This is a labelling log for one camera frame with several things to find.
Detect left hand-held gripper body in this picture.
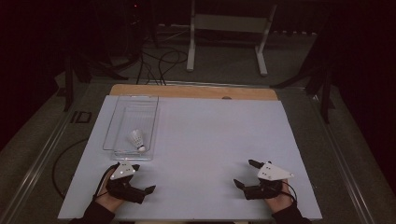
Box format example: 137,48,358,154
105,160,148,205

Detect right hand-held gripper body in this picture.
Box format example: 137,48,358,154
243,161,295,201

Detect white shuttlecock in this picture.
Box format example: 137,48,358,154
128,129,147,153

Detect clear plastic container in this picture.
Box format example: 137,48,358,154
102,94,160,161

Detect person's right hand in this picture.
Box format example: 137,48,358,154
263,182,295,215

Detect person's left hand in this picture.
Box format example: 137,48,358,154
94,169,126,215

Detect white board sheet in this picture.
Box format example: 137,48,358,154
57,94,323,222

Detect black tripod stand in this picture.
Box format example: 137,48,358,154
270,60,336,125
63,52,129,113

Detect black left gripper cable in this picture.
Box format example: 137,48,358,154
92,163,121,201

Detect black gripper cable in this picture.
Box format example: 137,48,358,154
279,180,299,207
92,163,121,201

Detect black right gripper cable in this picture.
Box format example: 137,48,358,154
279,180,299,207

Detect black cable loop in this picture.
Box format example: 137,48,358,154
51,138,90,201

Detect metal floor rail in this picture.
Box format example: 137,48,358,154
0,102,82,224
307,92,376,224

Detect black floor cables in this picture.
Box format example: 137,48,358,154
135,49,190,86

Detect white metal stand frame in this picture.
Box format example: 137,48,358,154
186,0,278,77

